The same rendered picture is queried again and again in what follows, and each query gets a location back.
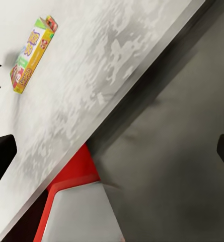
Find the board game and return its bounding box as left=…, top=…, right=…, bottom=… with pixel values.
left=10, top=15, right=57, bottom=94

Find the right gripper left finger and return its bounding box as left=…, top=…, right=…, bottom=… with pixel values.
left=0, top=134, right=17, bottom=180

